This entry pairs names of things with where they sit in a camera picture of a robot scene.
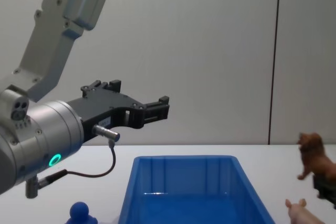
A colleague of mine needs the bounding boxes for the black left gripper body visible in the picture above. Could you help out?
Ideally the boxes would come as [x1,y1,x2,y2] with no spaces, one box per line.
[66,90,145,145]

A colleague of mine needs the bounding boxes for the brown toy lion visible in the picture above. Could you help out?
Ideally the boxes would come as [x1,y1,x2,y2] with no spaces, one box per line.
[296,132,336,182]

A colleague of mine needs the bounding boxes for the pink toy pig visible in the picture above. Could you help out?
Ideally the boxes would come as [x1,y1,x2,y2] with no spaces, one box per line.
[285,198,324,224]

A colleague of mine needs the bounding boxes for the blue plastic bin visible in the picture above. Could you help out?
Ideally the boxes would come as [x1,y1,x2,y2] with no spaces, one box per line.
[117,155,277,224]

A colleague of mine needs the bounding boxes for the blue round-headed toy figure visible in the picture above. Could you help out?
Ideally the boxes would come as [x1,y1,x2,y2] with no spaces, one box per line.
[66,201,100,224]

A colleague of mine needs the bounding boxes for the thin dark cable, silver plugs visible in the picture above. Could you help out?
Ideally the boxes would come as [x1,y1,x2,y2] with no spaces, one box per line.
[25,124,121,199]

